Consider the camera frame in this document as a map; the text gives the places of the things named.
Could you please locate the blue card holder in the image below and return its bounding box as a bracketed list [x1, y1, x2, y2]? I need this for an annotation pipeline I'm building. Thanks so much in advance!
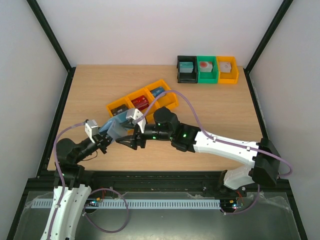
[99, 121, 131, 142]

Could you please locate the blue credit card stack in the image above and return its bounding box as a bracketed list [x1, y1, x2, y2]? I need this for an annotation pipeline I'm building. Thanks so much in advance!
[150, 86, 165, 98]

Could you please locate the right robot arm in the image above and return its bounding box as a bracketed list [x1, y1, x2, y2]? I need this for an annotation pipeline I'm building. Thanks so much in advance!
[116, 107, 280, 196]

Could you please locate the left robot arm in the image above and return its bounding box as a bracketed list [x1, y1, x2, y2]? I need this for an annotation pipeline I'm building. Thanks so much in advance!
[41, 134, 112, 240]

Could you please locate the black credit card stack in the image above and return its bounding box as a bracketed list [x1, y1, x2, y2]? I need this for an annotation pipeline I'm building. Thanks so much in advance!
[111, 104, 129, 116]

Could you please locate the red credit card stack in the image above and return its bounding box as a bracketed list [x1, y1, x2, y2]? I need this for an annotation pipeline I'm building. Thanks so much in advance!
[131, 95, 149, 111]

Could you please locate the yellow bin with red cards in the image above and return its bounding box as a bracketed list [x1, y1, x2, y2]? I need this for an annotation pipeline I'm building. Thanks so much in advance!
[126, 87, 160, 123]

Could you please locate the yellow bin with blue cards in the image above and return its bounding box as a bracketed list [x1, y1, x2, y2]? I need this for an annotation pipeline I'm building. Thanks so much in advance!
[144, 79, 179, 113]

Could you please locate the teal card deck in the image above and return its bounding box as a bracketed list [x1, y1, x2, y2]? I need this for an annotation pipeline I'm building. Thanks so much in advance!
[179, 61, 194, 73]

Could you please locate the grey card deck in green bin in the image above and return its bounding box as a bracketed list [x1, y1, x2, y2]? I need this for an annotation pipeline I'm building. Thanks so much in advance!
[199, 61, 213, 73]

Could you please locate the black storage bin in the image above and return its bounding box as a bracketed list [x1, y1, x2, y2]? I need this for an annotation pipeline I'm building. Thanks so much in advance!
[176, 55, 199, 84]

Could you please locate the green storage bin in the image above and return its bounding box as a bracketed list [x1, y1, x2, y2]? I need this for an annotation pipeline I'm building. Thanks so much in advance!
[196, 56, 219, 84]

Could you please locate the orange storage bin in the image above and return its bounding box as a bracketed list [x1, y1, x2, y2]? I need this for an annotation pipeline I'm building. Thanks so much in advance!
[216, 56, 239, 84]

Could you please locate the grey deck in orange bin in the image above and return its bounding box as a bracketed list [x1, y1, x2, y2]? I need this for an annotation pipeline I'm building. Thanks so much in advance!
[219, 61, 232, 74]

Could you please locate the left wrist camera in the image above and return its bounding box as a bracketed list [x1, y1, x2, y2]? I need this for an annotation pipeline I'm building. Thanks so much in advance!
[84, 119, 99, 144]

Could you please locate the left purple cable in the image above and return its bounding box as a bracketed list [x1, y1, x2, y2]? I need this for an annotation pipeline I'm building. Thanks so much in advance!
[44, 122, 130, 240]

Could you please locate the purple cable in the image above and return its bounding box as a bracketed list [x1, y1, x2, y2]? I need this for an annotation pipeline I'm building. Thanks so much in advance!
[44, 122, 130, 240]
[136, 90, 293, 216]

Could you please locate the light blue cable duct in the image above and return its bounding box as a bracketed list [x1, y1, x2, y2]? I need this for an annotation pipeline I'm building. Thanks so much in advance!
[29, 197, 222, 210]

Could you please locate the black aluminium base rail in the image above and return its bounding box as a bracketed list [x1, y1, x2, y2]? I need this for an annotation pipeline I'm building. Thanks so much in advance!
[23, 171, 293, 198]

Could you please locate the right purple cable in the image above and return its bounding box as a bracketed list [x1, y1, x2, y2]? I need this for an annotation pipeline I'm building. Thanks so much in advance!
[136, 90, 293, 216]

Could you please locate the black frame post left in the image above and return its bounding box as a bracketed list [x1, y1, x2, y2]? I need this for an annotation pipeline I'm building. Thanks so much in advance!
[26, 0, 76, 75]

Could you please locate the black frame post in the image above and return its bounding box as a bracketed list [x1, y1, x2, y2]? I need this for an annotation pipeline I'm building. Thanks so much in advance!
[26, 0, 76, 75]
[244, 0, 294, 75]

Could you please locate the black frame post right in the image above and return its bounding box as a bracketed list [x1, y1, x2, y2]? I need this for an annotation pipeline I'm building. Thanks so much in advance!
[244, 0, 294, 75]

